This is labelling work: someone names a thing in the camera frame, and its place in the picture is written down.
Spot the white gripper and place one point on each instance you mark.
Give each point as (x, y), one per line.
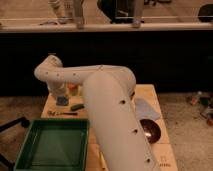
(57, 89)

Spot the blue sponge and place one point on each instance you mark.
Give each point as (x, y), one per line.
(62, 101)

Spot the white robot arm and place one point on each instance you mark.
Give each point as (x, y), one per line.
(106, 92)

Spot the dark purple bowl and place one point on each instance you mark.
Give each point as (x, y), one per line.
(151, 129)

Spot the orange and green toy fruit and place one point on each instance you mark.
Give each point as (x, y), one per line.
(72, 89)

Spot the green cucumber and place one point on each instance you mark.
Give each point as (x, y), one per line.
(76, 107)

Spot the green plastic tray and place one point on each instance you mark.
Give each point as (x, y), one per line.
(54, 145)

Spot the light blue cloth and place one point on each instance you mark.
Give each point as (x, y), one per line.
(144, 110)

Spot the black handled utensil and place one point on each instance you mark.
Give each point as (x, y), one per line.
(54, 113)

